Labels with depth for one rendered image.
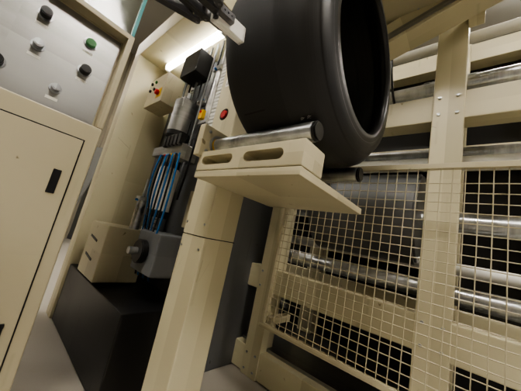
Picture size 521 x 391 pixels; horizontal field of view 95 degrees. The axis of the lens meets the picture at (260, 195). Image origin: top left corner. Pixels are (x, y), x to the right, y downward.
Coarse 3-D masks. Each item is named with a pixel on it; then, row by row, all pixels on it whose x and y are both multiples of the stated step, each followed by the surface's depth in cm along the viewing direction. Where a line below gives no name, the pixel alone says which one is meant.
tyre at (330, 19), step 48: (240, 0) 58; (288, 0) 47; (336, 0) 48; (240, 48) 56; (288, 48) 48; (336, 48) 49; (384, 48) 77; (240, 96) 60; (288, 96) 52; (336, 96) 51; (384, 96) 80; (336, 144) 58
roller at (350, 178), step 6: (330, 168) 77; (336, 168) 75; (342, 168) 74; (348, 168) 73; (354, 168) 71; (360, 168) 71; (324, 174) 77; (330, 174) 76; (336, 174) 74; (342, 174) 73; (348, 174) 72; (354, 174) 71; (360, 174) 71; (324, 180) 78; (330, 180) 76; (336, 180) 75; (342, 180) 74; (348, 180) 73; (354, 180) 71; (360, 180) 71
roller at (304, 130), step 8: (280, 128) 56; (288, 128) 54; (296, 128) 52; (304, 128) 51; (312, 128) 50; (320, 128) 51; (240, 136) 65; (248, 136) 62; (256, 136) 60; (264, 136) 58; (272, 136) 57; (280, 136) 55; (288, 136) 54; (296, 136) 52; (304, 136) 51; (312, 136) 50; (320, 136) 51; (216, 144) 71; (224, 144) 68; (232, 144) 66; (240, 144) 64; (248, 144) 62
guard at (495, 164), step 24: (384, 168) 85; (408, 168) 80; (432, 168) 76; (456, 168) 73; (480, 168) 69; (432, 192) 75; (456, 192) 71; (384, 216) 82; (288, 240) 103; (336, 240) 90; (288, 264) 100; (288, 288) 97; (432, 288) 69; (264, 312) 100; (288, 312) 94; (288, 336) 91; (456, 336) 63; (336, 360) 79; (456, 360) 62; (384, 384) 70; (504, 384) 56
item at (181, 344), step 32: (224, 96) 90; (224, 128) 84; (224, 192) 80; (192, 224) 80; (224, 224) 80; (192, 256) 76; (224, 256) 81; (192, 288) 72; (160, 320) 77; (192, 320) 72; (160, 352) 73; (192, 352) 73; (160, 384) 69; (192, 384) 73
